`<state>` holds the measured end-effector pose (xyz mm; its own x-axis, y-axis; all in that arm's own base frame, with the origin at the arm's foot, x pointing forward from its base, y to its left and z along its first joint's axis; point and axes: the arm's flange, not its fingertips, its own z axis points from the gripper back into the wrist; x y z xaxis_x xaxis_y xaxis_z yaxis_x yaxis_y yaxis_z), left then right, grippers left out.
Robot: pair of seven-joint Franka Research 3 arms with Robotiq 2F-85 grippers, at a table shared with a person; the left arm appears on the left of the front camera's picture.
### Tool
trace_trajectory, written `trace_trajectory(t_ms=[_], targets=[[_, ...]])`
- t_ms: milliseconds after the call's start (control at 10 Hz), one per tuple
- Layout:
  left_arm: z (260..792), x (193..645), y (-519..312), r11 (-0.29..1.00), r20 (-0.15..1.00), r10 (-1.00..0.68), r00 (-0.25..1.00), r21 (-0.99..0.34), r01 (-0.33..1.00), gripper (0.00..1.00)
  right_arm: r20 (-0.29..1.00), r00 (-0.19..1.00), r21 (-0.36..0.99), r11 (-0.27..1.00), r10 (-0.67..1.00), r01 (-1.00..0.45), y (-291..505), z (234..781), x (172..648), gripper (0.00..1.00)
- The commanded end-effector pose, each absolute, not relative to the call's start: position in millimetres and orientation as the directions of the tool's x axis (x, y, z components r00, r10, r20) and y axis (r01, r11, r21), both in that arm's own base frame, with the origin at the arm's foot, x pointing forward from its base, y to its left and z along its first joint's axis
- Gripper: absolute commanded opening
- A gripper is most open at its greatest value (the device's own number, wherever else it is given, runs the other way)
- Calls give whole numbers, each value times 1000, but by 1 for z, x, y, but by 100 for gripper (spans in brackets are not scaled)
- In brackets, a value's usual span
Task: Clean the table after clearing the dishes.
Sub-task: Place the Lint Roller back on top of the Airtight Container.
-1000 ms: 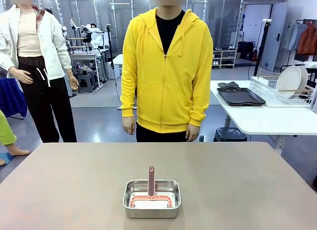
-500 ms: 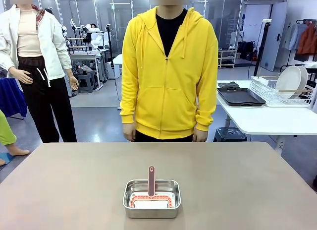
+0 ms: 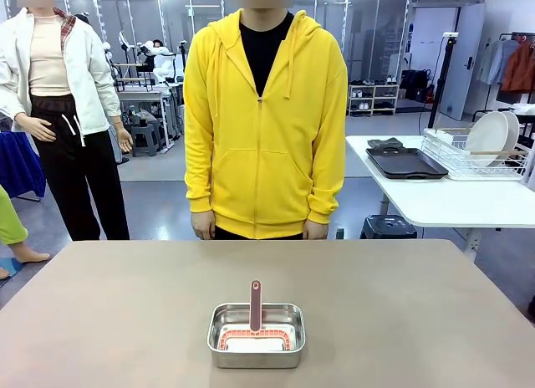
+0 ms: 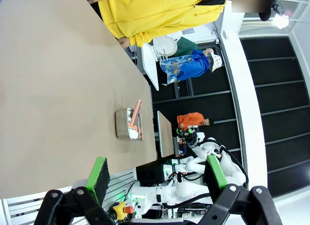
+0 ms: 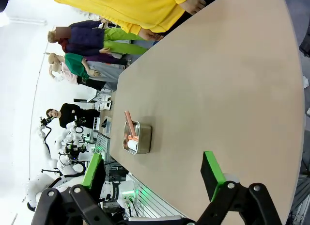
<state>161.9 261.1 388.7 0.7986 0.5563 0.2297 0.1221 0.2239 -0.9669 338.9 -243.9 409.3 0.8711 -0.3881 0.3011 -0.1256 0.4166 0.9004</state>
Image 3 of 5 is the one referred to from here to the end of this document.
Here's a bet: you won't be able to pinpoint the person left hand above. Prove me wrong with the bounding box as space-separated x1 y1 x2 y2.
302 219 328 241

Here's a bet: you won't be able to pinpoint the person right hand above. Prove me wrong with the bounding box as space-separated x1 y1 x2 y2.
191 211 217 241

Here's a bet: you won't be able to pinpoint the white round plate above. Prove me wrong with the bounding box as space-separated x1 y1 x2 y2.
500 110 521 153
465 110 510 168

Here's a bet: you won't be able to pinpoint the person right forearm yellow sleeve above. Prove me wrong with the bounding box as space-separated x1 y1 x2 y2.
183 128 217 214

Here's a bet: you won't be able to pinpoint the person left forearm yellow sleeve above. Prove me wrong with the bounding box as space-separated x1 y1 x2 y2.
308 128 349 225

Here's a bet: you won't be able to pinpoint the blue floor mat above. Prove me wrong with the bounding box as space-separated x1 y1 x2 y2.
0 257 20 281

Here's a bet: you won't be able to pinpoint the dark blue plastic stool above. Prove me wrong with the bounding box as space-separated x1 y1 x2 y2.
359 214 419 240

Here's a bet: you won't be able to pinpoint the grey plastic stool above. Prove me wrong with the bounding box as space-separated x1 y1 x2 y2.
130 124 163 157

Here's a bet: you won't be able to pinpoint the person in yellow hoodie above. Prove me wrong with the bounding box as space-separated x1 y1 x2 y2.
183 0 349 241

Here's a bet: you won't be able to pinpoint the dark grey folded cloth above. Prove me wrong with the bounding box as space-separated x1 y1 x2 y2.
367 136 405 150

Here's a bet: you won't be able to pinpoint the stainless steel rectangular container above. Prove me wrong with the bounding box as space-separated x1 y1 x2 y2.
207 303 307 370

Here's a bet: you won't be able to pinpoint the white side table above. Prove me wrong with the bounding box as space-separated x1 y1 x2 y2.
345 135 535 262

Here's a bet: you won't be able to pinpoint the black mannequin trousers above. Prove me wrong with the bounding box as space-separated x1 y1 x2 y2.
29 94 131 242

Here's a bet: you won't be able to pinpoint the white background workbench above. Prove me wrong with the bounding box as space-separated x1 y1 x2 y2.
116 82 186 151

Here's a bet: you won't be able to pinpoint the white shoe rack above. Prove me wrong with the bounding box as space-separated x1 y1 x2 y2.
347 83 400 117

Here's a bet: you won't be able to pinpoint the white utensil holder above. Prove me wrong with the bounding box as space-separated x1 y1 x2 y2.
423 128 451 149

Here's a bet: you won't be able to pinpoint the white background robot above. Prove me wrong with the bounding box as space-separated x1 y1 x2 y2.
137 38 177 84

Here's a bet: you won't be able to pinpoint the black luggage bags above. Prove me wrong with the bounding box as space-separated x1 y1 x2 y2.
400 69 432 103

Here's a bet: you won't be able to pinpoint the white mannequin jacket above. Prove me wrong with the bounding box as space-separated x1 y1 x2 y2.
0 7 123 136

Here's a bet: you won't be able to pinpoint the mannequin leg green trousers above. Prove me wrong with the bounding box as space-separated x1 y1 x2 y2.
0 185 53 265

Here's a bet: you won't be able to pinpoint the blue cloth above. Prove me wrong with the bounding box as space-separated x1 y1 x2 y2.
0 130 47 199

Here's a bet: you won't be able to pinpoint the black tripod stand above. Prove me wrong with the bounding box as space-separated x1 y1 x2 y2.
427 31 461 132

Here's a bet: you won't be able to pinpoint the mannequin with beige top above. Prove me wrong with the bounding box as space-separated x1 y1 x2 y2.
0 0 135 242

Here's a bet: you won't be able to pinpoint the white door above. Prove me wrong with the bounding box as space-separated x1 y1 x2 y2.
438 5 487 122

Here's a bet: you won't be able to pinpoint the light grey hanging shirt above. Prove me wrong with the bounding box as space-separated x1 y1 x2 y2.
480 39 517 86

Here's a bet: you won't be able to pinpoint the orange hanging jacket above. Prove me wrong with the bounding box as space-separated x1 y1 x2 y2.
500 39 535 94

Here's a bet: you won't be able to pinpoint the pink handled cleaning brush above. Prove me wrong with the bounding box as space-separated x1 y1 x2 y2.
219 279 296 352

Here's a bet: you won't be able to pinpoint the white wire dish rack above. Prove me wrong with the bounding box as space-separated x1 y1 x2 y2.
420 127 530 181

